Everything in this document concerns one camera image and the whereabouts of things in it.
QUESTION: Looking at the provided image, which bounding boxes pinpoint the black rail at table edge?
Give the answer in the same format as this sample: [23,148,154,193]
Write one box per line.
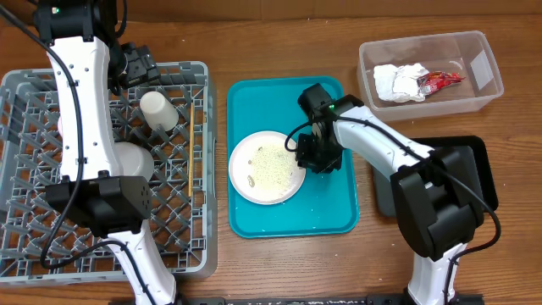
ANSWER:
[185,292,484,305]

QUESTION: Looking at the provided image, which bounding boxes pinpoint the grey plastic dishwasher rack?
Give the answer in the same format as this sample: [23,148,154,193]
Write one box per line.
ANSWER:
[1,61,218,287]

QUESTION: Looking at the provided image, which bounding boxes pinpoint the pale green bowl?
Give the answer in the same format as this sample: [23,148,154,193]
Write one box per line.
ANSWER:
[114,142,154,181]

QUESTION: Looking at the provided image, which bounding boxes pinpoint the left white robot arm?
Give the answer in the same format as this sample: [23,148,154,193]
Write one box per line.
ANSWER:
[34,0,176,304]

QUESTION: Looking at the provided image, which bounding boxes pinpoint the white paper napkin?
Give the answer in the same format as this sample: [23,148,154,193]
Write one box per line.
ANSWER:
[373,63,429,103]

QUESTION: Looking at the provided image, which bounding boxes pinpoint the large pink dinner plate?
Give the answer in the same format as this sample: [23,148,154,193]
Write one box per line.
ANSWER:
[228,131,306,205]

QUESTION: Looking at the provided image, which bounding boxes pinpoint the black rectangular tray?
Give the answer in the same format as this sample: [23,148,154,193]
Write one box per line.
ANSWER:
[372,136,499,218]

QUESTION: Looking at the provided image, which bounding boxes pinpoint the wooden chopstick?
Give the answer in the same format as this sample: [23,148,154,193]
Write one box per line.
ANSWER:
[187,102,195,199]

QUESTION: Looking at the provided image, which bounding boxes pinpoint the clear plastic waste bin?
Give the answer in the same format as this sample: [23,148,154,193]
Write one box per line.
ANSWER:
[357,31,504,121]

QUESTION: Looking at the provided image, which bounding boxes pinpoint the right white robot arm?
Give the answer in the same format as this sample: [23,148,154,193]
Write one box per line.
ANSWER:
[292,84,484,304]

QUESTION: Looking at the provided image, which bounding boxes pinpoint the red snack wrapper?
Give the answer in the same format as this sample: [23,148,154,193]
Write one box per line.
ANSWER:
[417,71,464,96]

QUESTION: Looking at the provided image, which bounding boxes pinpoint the pale green cup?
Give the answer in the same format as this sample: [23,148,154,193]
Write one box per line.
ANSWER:
[140,91,179,131]

